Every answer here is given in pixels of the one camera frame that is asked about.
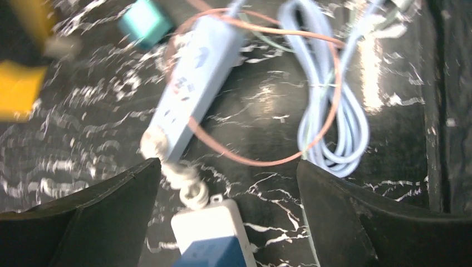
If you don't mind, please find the light blue cable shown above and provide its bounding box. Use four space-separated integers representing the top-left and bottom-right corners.
227 0 384 179

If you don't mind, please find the yellow cube socket adapter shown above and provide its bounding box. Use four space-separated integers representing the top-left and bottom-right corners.
1 1 56 122

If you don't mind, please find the long white power strip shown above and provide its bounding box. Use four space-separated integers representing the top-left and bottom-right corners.
171 195 257 266

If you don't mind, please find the teal small adapter plug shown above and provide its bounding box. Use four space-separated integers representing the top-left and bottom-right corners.
118 0 174 49

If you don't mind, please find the thin pink charging cable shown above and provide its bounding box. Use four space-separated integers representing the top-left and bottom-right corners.
164 0 343 167

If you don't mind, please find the light blue socket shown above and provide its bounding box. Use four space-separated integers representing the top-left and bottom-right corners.
140 16 244 161

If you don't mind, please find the thin green charging cable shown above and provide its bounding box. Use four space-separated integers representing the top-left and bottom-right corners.
238 0 414 156

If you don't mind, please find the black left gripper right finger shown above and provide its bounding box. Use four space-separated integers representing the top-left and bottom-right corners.
297 160 471 266

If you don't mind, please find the white knotted strip cord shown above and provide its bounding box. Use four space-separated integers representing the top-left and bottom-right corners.
140 127 210 211

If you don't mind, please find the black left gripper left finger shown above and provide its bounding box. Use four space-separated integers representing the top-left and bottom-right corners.
1 159 161 266

